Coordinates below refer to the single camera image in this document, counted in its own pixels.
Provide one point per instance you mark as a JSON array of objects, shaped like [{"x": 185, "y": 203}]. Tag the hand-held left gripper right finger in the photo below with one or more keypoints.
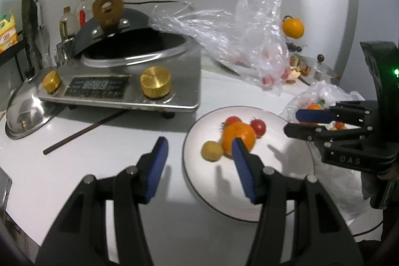
[{"x": 243, "y": 166}]

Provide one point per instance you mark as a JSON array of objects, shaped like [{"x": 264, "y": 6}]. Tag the black umbrella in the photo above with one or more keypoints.
[{"x": 32, "y": 19}]

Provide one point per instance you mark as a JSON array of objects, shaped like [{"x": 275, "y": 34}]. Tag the small steel pot lid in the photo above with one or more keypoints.
[{"x": 322, "y": 68}]

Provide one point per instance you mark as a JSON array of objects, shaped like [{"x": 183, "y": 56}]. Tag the large clear plastic bag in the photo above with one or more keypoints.
[{"x": 218, "y": 32}]

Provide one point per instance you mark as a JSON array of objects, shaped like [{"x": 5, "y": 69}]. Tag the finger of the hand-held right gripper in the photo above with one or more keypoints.
[
  {"x": 311, "y": 116},
  {"x": 299, "y": 130}
]

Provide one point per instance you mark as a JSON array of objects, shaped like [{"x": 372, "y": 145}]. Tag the steel cups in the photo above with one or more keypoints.
[{"x": 62, "y": 51}]

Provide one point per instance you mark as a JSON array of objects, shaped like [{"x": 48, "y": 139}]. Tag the fruit peels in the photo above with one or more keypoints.
[{"x": 294, "y": 74}]

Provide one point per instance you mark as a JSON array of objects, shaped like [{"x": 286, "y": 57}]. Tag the mandarin orange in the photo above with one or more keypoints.
[
  {"x": 243, "y": 133},
  {"x": 313, "y": 107}
]

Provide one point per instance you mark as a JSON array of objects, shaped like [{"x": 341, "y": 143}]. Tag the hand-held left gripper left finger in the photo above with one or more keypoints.
[{"x": 157, "y": 166}]

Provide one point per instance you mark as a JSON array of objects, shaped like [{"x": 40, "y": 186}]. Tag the glass oil bottle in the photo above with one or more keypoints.
[{"x": 67, "y": 26}]

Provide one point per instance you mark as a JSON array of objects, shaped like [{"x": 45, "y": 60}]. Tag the person's right hand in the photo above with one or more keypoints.
[{"x": 391, "y": 173}]

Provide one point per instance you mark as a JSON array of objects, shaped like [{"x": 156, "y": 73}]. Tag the black shelf rack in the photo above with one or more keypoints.
[{"x": 14, "y": 48}]

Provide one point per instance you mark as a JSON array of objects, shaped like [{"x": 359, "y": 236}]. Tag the steel dome lid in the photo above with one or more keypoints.
[{"x": 28, "y": 110}]

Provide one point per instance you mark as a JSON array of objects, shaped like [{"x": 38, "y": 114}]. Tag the white plate with dark rim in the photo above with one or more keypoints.
[{"x": 280, "y": 166}]

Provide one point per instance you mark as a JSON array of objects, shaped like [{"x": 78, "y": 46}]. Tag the steel induction cooker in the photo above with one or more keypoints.
[{"x": 184, "y": 79}]

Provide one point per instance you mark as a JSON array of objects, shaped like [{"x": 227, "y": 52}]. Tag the grey smartphone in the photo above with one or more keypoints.
[{"x": 4, "y": 191}]

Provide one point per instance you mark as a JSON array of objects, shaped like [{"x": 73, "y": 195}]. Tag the red label plastic bottle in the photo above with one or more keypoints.
[{"x": 82, "y": 13}]

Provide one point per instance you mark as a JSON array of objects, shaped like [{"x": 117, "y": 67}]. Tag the dark chopstick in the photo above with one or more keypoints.
[{"x": 84, "y": 132}]

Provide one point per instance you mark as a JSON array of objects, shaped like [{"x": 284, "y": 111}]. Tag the yellow oil jug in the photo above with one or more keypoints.
[{"x": 7, "y": 35}]

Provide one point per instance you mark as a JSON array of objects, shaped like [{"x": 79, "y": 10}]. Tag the grey refrigerator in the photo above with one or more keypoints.
[{"x": 367, "y": 4}]

